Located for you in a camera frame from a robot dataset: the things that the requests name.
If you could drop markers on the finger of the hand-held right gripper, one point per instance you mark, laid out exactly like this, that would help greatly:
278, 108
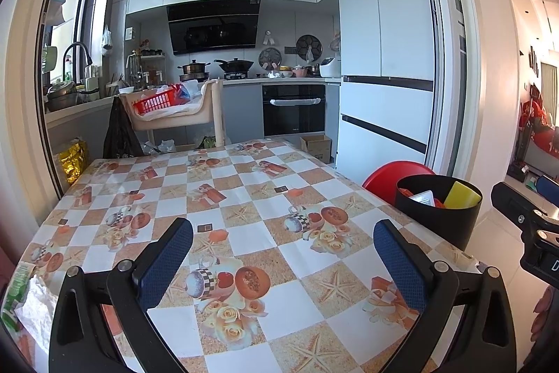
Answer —
513, 202
550, 191

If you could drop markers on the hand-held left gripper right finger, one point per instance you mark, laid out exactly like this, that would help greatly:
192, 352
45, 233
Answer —
399, 268

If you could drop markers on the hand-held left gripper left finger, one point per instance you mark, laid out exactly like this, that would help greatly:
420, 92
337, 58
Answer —
168, 263

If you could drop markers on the black trash bin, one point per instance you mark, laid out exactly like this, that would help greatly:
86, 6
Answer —
436, 229

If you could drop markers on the yellow sponge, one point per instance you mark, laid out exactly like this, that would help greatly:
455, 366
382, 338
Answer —
456, 196

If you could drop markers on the person's right hand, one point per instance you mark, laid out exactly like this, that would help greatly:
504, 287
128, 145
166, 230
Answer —
543, 312

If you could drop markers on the small dark box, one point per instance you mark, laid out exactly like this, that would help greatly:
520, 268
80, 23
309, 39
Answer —
518, 173

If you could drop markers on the red cloth pile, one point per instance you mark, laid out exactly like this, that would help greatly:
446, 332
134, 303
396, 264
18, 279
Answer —
541, 128

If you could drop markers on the checkered printed tablecloth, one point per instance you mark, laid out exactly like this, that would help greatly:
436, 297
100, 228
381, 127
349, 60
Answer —
262, 224

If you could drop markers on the black plastic bag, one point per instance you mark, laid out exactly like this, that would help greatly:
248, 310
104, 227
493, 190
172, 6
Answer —
122, 137

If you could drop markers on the gold foil bag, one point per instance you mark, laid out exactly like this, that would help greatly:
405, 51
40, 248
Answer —
72, 163

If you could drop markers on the white crumpled paper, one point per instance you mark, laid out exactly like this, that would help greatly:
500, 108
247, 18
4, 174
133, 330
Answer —
35, 312

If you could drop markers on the cardboard box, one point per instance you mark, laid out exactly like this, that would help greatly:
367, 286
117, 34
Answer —
316, 148

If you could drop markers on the green white snack packet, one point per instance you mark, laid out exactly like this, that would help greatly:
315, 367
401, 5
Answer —
15, 290

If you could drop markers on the beige high chair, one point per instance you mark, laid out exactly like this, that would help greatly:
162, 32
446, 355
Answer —
205, 111

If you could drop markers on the red plastic basket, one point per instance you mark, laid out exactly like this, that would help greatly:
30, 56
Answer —
153, 104

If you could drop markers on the grey kitchen counter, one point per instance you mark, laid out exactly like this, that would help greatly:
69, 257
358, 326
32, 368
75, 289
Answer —
244, 111

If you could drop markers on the black built-in oven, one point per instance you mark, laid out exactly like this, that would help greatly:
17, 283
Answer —
292, 115

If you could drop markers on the white spice rack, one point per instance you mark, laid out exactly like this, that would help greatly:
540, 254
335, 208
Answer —
146, 71

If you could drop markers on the brown lidded cooking pot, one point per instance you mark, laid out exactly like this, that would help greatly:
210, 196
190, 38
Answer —
194, 69

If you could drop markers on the metal pot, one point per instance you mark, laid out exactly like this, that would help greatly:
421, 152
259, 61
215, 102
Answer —
63, 93

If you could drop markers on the black wok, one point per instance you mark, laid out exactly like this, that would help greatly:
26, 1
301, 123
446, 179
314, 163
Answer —
236, 66

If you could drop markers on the white rice cooker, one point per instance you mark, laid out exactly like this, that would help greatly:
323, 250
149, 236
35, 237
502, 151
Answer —
330, 68

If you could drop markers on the white refrigerator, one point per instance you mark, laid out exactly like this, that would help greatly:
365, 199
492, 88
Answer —
384, 28

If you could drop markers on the pink pot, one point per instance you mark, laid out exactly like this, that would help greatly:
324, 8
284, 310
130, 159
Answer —
299, 72

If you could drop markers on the grey round lid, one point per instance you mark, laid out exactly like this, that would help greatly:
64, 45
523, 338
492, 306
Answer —
267, 58

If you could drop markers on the hanging white plastic bag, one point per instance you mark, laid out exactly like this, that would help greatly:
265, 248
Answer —
107, 37

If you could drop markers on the dark kitchen faucet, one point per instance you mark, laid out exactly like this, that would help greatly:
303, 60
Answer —
76, 44

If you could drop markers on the black range hood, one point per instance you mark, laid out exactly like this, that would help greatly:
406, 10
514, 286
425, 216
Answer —
214, 28

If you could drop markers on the dark round steamer rack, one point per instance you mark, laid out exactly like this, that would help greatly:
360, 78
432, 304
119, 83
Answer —
301, 45

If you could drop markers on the kitchen window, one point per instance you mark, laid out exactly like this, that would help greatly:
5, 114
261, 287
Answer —
65, 32

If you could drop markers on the dark wall decoration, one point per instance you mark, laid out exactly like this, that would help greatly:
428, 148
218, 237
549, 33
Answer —
533, 60

